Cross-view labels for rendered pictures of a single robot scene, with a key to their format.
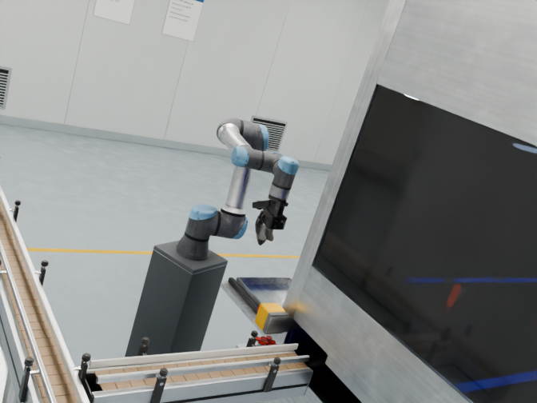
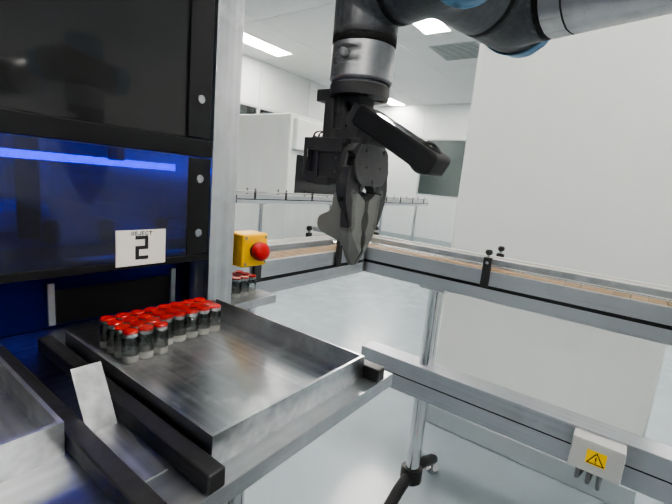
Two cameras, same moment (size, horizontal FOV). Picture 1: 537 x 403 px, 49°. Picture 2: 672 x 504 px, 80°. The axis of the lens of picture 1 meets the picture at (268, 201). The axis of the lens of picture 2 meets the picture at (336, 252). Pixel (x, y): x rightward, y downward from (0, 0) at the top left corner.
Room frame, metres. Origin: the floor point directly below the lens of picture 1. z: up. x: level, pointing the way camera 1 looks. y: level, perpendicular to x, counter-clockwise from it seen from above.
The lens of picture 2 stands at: (2.62, -0.19, 1.16)
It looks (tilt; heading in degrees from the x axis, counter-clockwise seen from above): 10 degrees down; 163
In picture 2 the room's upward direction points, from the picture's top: 5 degrees clockwise
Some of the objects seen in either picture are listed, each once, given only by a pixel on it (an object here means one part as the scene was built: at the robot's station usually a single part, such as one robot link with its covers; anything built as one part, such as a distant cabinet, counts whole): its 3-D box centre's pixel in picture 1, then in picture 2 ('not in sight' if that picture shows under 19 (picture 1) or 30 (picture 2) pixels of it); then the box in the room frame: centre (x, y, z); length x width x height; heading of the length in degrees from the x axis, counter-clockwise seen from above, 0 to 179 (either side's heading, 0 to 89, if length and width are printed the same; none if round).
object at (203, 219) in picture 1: (202, 220); not in sight; (2.48, 0.26, 0.96); 0.13 x 0.12 x 0.14; 113
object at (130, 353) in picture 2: not in sight; (130, 345); (2.03, -0.30, 0.90); 0.02 x 0.02 x 0.05
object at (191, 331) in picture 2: not in sight; (172, 328); (1.97, -0.25, 0.90); 0.18 x 0.02 x 0.05; 127
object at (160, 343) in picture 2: not in sight; (160, 337); (2.00, -0.26, 0.90); 0.02 x 0.02 x 0.05
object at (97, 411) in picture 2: not in sight; (115, 416); (2.21, -0.27, 0.91); 0.14 x 0.03 x 0.06; 36
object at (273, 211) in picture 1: (274, 212); (350, 140); (2.13, -0.03, 1.21); 0.09 x 0.08 x 0.12; 37
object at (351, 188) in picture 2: not in sight; (351, 190); (2.16, -0.04, 1.15); 0.05 x 0.02 x 0.09; 127
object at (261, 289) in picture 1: (284, 303); (215, 354); (2.05, -0.18, 0.90); 0.34 x 0.26 x 0.04; 37
